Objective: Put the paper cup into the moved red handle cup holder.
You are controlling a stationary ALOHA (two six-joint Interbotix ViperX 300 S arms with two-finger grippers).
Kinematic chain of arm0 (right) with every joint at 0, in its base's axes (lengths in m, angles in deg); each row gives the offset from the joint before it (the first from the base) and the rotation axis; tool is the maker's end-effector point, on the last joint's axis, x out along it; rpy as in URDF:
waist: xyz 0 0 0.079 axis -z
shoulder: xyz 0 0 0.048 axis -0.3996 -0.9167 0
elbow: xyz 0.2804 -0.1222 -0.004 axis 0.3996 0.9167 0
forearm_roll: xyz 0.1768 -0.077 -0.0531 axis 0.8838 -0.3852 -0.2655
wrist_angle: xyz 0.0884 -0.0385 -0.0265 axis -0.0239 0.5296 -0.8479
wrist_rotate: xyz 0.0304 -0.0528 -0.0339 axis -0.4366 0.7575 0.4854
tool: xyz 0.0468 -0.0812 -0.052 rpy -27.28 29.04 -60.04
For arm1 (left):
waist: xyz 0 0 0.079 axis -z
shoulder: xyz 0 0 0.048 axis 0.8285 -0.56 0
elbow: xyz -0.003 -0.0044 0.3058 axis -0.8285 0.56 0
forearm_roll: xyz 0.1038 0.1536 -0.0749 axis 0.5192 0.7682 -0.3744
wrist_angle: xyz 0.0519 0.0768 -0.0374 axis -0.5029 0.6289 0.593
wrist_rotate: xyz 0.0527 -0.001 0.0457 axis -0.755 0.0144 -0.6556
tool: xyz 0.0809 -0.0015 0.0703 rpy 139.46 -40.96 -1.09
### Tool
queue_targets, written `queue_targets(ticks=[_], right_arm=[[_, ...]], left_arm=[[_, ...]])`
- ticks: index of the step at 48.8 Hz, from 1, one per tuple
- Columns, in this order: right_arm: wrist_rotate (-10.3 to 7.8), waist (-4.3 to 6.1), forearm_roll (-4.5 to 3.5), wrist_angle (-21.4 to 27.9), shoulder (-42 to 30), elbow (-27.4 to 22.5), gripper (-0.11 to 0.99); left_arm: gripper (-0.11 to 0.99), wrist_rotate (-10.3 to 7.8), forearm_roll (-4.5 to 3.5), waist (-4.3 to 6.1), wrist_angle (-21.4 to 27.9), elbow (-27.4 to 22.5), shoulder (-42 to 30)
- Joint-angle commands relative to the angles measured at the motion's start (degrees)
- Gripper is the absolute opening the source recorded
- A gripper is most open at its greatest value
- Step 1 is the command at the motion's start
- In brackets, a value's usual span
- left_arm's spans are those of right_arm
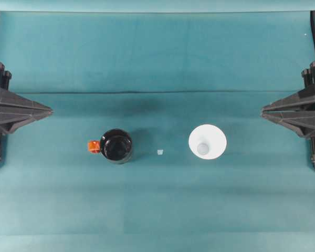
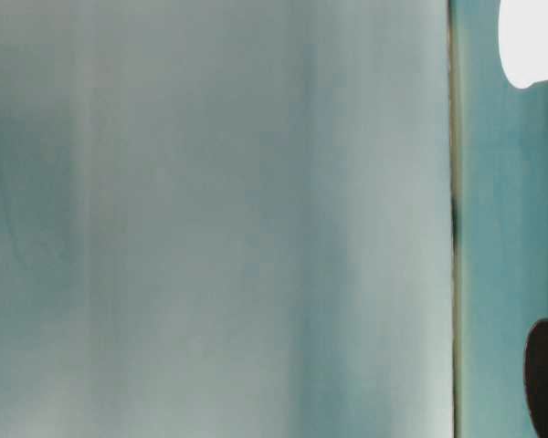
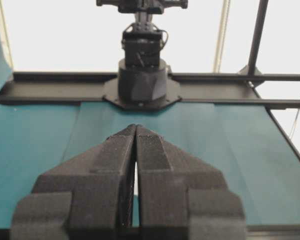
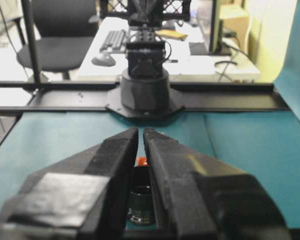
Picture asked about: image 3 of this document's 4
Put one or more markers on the blue-green table cloth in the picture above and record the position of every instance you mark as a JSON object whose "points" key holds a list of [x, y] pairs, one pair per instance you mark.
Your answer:
{"points": [[40, 150]]}

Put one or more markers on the beige window frame bar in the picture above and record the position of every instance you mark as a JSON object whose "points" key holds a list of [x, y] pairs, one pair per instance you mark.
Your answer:
{"points": [[221, 37], [5, 37]]}

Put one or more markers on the black table frame rail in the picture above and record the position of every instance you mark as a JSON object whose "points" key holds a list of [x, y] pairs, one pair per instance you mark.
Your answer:
{"points": [[279, 126], [52, 90]]}

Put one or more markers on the black upright frame post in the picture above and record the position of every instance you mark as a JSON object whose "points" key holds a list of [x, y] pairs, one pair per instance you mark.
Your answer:
{"points": [[258, 37]]}

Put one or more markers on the grey corner bracket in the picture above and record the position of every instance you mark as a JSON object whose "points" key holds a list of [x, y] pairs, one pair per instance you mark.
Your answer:
{"points": [[247, 72]]}

